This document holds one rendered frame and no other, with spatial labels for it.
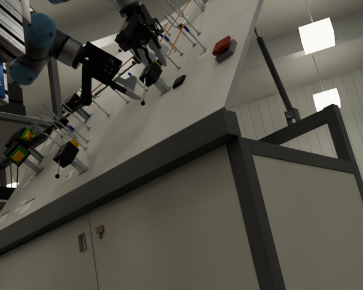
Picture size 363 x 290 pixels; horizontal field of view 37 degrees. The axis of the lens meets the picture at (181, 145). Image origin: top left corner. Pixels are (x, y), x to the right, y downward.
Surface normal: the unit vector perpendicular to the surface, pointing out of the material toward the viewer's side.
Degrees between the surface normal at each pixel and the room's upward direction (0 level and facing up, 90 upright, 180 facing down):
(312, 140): 90
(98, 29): 90
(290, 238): 90
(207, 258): 90
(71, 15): 180
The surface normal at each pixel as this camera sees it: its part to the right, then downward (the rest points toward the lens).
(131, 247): -0.69, -0.13
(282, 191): 0.70, -0.37
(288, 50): -0.29, -0.28
